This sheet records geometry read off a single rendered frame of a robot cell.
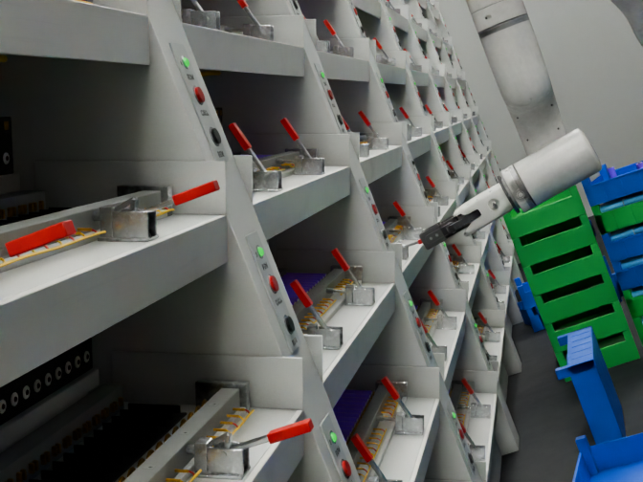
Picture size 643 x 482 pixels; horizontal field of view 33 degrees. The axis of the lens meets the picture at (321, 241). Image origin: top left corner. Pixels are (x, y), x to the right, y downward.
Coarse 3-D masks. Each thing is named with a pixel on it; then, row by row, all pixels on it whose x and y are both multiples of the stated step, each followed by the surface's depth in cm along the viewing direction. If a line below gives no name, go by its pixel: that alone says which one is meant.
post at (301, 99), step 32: (224, 0) 169; (256, 0) 168; (288, 0) 169; (320, 64) 175; (224, 96) 171; (256, 96) 170; (288, 96) 169; (320, 96) 168; (224, 128) 172; (256, 128) 170; (320, 128) 169; (352, 160) 172; (352, 192) 169; (320, 224) 171; (352, 224) 170; (384, 352) 171; (416, 352) 170; (448, 416) 172; (448, 448) 172; (480, 480) 180
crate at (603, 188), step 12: (624, 168) 297; (636, 168) 295; (588, 180) 283; (600, 180) 296; (612, 180) 279; (624, 180) 278; (636, 180) 276; (588, 192) 283; (600, 192) 281; (612, 192) 280; (624, 192) 278
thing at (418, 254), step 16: (384, 208) 239; (416, 208) 238; (432, 208) 237; (400, 224) 237; (416, 224) 238; (432, 224) 237; (416, 240) 219; (400, 256) 178; (416, 256) 202; (416, 272) 202
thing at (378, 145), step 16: (352, 128) 238; (368, 128) 237; (384, 128) 237; (400, 128) 236; (352, 144) 177; (368, 144) 194; (384, 144) 218; (400, 144) 236; (368, 160) 188; (384, 160) 208; (400, 160) 234; (368, 176) 188
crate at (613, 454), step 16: (592, 448) 208; (608, 448) 207; (624, 448) 206; (640, 448) 205; (576, 464) 202; (592, 464) 207; (608, 464) 208; (624, 464) 207; (640, 464) 204; (576, 480) 195; (592, 480) 205; (608, 480) 202; (624, 480) 199; (640, 480) 196
